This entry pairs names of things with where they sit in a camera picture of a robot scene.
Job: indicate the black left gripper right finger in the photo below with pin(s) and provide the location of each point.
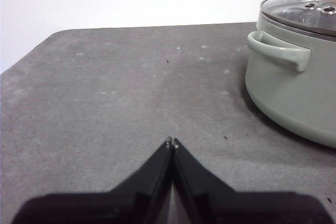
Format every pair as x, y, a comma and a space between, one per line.
236, 208

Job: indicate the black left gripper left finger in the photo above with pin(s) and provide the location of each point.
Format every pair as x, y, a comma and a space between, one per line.
105, 208

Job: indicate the glass lid with green knob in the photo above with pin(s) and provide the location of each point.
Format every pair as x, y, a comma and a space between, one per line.
302, 11

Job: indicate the sage green electric steamer pot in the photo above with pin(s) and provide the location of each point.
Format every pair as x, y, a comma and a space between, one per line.
288, 98

